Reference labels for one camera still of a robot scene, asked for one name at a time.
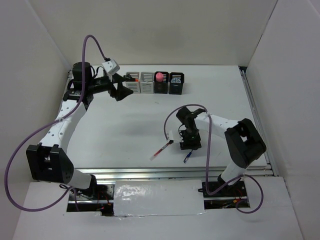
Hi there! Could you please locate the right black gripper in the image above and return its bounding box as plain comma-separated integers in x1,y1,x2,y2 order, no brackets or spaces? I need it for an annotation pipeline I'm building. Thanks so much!
177,128,202,151

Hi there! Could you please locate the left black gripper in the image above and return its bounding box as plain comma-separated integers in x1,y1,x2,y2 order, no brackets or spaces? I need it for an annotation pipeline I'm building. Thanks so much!
87,72,134,101

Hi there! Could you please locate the blue pen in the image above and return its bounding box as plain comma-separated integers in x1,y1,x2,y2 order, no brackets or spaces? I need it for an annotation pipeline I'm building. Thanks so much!
183,150,193,164

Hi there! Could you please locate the pink cap glue bottle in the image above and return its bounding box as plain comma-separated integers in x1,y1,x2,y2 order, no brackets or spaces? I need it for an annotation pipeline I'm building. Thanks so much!
155,72,165,83

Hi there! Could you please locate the red pen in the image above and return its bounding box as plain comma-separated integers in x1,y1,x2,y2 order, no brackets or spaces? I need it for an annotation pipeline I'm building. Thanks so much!
149,140,174,161

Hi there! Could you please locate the blue glue bottle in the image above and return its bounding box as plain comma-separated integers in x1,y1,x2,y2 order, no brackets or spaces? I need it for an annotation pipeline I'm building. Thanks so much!
170,77,181,84

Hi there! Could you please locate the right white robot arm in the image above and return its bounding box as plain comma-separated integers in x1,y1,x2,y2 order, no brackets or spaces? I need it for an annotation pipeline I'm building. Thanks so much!
176,106,267,196

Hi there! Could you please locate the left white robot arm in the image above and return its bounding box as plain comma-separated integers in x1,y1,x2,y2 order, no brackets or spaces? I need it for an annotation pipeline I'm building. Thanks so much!
26,59,133,200

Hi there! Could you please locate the left white slotted container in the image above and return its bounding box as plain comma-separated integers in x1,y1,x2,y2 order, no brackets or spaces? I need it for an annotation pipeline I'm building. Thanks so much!
125,72,141,94

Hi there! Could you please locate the white slotted container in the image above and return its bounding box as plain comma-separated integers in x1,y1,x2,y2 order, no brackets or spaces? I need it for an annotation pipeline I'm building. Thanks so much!
125,72,141,94
139,72,154,94

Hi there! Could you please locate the left black slotted container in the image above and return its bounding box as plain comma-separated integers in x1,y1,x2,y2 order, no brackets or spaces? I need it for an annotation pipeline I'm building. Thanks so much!
153,71,170,94

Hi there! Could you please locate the black slotted container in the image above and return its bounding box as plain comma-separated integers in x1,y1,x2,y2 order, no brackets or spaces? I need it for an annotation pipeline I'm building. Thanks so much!
169,72,185,95
153,71,170,94

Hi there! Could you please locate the right black slotted container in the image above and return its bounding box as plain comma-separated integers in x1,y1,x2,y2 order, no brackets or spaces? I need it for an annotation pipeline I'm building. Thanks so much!
169,72,185,95

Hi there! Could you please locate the white taped cover panel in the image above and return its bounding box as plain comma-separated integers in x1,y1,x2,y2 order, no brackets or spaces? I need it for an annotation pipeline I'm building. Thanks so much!
113,180,206,217

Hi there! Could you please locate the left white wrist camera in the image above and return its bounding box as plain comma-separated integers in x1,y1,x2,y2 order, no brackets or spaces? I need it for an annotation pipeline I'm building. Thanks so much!
102,58,120,76

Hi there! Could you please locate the aluminium frame rail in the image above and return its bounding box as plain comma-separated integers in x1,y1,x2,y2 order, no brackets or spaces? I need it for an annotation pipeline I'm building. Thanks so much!
38,65,281,183

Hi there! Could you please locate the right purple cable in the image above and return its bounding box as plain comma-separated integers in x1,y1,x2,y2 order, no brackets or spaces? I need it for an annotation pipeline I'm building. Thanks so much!
163,104,265,214

